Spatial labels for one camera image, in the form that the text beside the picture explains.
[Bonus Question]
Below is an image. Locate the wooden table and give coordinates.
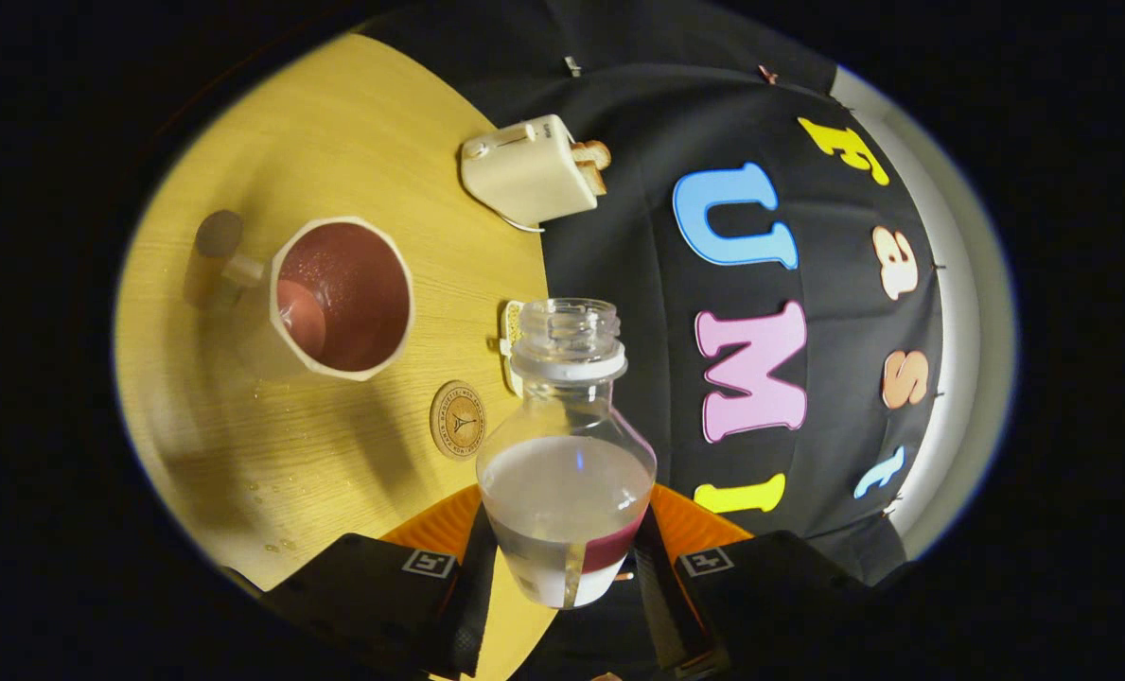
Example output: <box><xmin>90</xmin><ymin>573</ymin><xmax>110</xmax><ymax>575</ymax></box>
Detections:
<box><xmin>114</xmin><ymin>33</ymin><xmax>563</xmax><ymax>681</ymax></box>

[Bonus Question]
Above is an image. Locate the round wooden coaster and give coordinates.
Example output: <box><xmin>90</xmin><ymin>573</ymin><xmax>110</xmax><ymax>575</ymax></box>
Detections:
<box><xmin>430</xmin><ymin>380</ymin><xmax>487</xmax><ymax>462</ymax></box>

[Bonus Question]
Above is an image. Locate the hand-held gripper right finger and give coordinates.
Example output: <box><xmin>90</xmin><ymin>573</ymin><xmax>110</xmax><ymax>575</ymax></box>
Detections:
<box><xmin>632</xmin><ymin>483</ymin><xmax>873</xmax><ymax>680</ymax></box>

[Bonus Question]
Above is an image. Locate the white cup wooden handle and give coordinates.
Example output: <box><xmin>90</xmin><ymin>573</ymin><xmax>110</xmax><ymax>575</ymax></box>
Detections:
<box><xmin>184</xmin><ymin>209</ymin><xmax>417</xmax><ymax>384</ymax></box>

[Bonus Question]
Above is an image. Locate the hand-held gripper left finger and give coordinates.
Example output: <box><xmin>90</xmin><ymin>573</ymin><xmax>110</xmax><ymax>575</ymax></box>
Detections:
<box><xmin>257</xmin><ymin>484</ymin><xmax>500</xmax><ymax>680</ymax></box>

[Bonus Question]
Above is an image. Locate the white divided snack tray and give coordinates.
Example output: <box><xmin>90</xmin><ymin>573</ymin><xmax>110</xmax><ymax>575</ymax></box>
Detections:
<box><xmin>499</xmin><ymin>300</ymin><xmax>525</xmax><ymax>398</ymax></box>

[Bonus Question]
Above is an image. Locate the white toaster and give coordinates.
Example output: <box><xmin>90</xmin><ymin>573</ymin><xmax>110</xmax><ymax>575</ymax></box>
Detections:
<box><xmin>459</xmin><ymin>114</ymin><xmax>601</xmax><ymax>228</ymax></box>

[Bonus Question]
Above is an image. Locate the black backdrop cloth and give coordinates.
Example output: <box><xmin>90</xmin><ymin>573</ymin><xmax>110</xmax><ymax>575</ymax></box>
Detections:
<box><xmin>359</xmin><ymin>0</ymin><xmax>946</xmax><ymax>681</ymax></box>

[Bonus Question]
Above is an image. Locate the clear juice bottle red label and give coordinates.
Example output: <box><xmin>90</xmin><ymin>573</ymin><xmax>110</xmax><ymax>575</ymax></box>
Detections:
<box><xmin>476</xmin><ymin>298</ymin><xmax>659</xmax><ymax>610</ymax></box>

